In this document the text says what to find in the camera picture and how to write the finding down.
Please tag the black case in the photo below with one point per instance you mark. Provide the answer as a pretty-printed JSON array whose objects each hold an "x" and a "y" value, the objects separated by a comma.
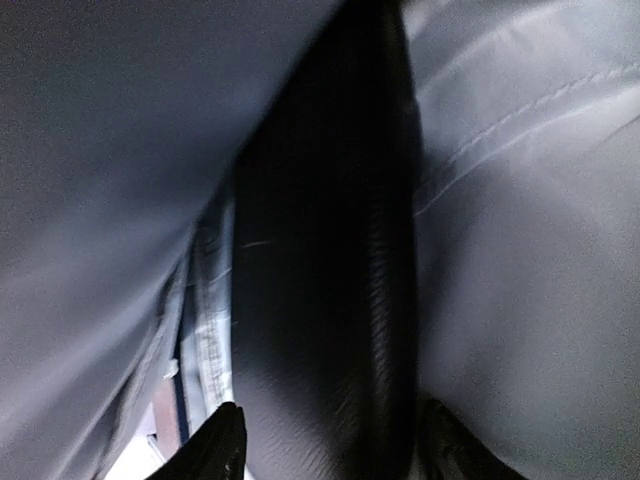
[{"x": 324, "y": 314}]

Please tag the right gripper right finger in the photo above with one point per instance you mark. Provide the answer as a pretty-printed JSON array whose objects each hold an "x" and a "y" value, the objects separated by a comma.
[{"x": 451, "y": 451}]

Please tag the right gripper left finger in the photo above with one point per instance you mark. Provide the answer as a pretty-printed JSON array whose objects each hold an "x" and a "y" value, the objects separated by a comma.
[{"x": 217, "y": 451}]

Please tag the navy blue backpack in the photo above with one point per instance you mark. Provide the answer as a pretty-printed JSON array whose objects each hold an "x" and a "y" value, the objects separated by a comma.
[{"x": 121, "y": 126}]

